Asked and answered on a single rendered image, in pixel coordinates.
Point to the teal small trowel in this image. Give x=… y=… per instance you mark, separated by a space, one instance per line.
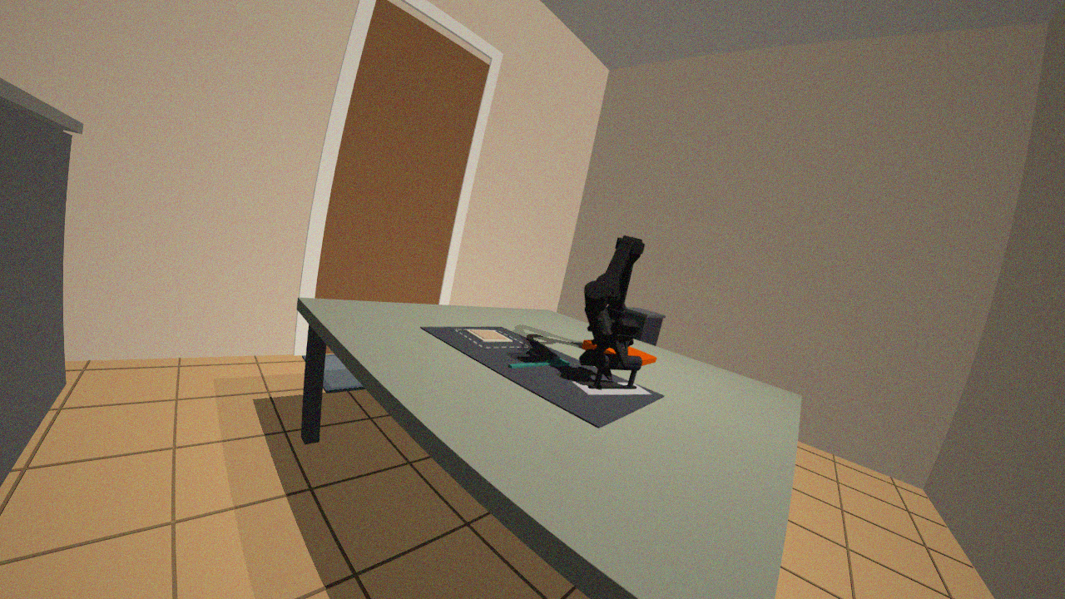
x=556 y=362

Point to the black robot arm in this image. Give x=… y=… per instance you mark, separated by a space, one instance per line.
x=611 y=287

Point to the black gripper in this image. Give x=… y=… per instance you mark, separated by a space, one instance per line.
x=606 y=333

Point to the tan square tile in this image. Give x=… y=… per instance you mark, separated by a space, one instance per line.
x=488 y=335

